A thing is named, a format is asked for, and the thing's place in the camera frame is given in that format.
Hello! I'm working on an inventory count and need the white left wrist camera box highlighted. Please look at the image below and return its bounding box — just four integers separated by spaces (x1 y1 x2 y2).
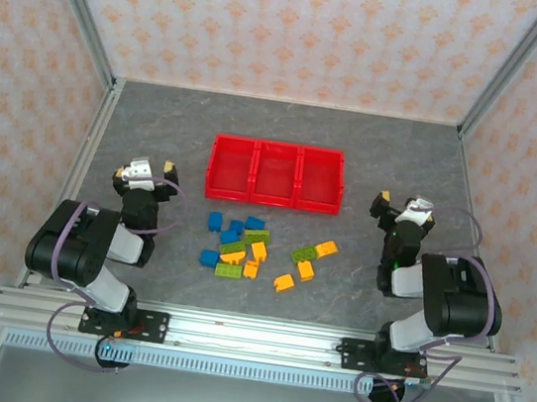
116 152 161 194

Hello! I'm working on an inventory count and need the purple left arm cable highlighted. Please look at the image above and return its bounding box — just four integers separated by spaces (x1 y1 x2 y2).
39 199 148 376

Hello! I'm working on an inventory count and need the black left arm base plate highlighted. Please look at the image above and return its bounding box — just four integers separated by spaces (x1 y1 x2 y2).
77 300 171 346

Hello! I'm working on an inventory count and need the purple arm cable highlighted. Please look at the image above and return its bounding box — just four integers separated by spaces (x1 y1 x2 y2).
39 199 148 376
351 245 501 402

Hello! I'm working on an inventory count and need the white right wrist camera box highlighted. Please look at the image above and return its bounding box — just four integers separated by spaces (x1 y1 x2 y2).
393 192 438 231

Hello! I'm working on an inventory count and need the aluminium mounting rail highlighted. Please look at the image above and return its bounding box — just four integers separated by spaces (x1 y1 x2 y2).
0 279 528 399

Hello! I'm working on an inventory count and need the purple wrist cable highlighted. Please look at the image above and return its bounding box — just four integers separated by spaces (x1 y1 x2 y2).
404 200 489 261
118 173 194 243

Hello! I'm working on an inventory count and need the slotted grey cable duct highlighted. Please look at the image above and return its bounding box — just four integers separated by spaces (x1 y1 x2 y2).
0 326 427 402

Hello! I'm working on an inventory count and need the red plastic bin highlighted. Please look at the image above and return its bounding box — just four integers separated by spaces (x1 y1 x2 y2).
246 140 306 211
203 133 261 206
291 145 351 217

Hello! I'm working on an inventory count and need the purple right wrist cable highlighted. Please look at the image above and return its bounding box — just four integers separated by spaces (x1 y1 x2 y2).
404 200 489 261

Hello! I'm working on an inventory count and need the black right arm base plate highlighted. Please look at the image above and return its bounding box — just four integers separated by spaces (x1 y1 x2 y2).
336 336 432 380

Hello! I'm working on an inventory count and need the long orange lego brick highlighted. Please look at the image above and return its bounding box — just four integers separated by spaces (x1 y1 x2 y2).
218 248 247 266

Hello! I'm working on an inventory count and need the purple left wrist cable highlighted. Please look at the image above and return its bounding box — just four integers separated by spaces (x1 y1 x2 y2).
118 173 194 243

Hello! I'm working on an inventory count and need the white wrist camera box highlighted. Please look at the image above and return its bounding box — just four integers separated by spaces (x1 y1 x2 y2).
393 192 438 231
116 152 161 194

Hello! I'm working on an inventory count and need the aluminium side rail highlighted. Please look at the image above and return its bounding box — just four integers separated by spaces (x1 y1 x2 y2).
13 68 127 301
427 127 531 355

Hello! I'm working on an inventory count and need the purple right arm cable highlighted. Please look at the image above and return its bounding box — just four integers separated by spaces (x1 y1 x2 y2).
351 245 501 402

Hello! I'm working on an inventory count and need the aluminium frame post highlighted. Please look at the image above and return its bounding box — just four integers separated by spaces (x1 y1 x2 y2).
18 0 130 91
457 0 537 150

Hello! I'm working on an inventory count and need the yellow-orange lego brick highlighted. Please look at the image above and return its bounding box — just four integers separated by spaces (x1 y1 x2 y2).
313 238 343 262

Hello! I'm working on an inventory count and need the green lego brick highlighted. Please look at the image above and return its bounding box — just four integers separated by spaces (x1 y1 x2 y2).
290 243 319 265
213 261 245 281
242 227 272 248
218 239 247 257

